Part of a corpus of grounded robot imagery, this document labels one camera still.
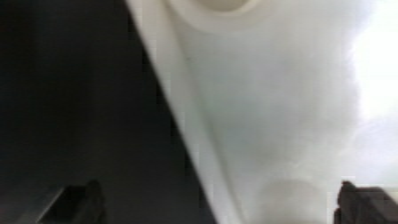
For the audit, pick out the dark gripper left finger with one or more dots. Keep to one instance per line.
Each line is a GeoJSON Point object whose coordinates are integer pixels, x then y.
{"type": "Point", "coordinates": [77, 206]}

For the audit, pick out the white square tabletop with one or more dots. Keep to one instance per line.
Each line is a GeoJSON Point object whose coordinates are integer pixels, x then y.
{"type": "Point", "coordinates": [278, 70]}

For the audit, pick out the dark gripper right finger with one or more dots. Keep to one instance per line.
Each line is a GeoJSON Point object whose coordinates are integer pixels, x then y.
{"type": "Point", "coordinates": [366, 206]}

